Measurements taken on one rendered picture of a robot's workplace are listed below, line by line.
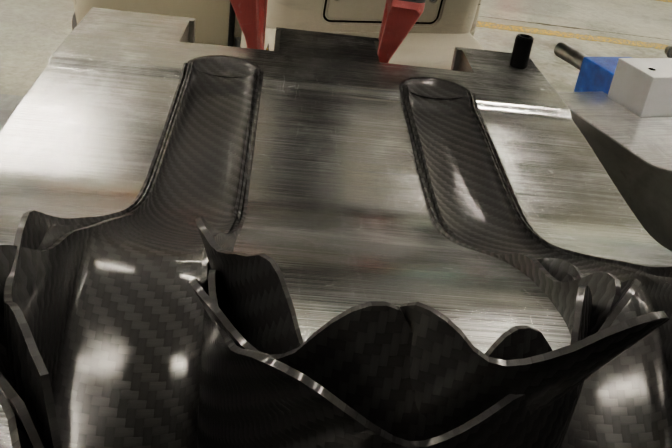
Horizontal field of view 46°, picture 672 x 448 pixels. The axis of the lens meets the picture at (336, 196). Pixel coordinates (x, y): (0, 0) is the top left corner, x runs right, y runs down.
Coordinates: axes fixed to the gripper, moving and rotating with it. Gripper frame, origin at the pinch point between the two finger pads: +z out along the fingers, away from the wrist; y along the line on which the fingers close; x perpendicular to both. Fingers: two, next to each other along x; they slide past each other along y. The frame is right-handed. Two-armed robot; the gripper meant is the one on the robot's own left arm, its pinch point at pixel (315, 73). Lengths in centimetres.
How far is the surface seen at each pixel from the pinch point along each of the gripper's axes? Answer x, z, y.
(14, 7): 264, 85, -137
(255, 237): -32.9, -7.1, 0.3
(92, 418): -38.1, -5.2, -2.3
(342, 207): -24.4, -3.6, 2.6
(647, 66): 0.1, -3.8, 21.4
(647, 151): -7.8, -1.0, 20.0
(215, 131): -18.6, -3.3, -3.3
